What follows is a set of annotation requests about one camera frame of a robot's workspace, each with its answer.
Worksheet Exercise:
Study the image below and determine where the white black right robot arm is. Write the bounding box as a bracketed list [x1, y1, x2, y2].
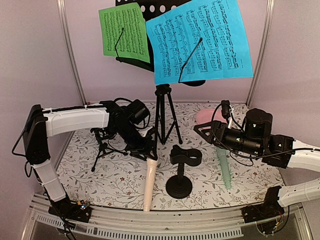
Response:
[193, 108, 320, 218]

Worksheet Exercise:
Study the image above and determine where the green sheet music page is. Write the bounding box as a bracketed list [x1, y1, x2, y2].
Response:
[98, 2, 150, 63]

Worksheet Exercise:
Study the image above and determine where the beige toy microphone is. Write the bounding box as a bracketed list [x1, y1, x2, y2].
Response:
[143, 158, 157, 212]

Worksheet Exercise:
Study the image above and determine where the black tripod microphone stand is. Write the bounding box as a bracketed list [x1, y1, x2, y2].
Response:
[90, 127, 128, 172]

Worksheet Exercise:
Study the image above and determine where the aluminium front rail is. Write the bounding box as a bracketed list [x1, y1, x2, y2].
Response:
[23, 193, 316, 240]

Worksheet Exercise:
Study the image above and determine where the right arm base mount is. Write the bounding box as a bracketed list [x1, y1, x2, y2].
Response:
[241, 186, 285, 235]

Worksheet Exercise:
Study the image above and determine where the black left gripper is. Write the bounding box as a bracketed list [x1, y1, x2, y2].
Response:
[115, 123, 158, 162]

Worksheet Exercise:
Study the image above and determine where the black music stand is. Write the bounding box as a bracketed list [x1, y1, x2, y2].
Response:
[114, 0, 208, 146]

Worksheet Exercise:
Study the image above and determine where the blue sheet music page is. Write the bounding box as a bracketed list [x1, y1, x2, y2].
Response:
[146, 0, 253, 85]

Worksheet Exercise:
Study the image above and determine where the mint green toy microphone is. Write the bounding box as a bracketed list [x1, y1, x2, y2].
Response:
[216, 147, 232, 190]

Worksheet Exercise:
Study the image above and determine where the black round-base microphone stand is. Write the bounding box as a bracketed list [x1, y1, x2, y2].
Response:
[165, 144, 203, 199]

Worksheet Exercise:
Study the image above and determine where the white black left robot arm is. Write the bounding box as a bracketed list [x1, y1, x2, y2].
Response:
[18, 99, 158, 217]

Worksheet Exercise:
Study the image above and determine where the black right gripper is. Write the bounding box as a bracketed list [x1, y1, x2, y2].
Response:
[193, 120, 262, 157]

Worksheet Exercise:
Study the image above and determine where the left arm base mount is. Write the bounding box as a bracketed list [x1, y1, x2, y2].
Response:
[48, 197, 92, 223]

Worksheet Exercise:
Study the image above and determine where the pink plastic plate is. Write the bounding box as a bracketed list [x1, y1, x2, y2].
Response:
[195, 108, 227, 125]

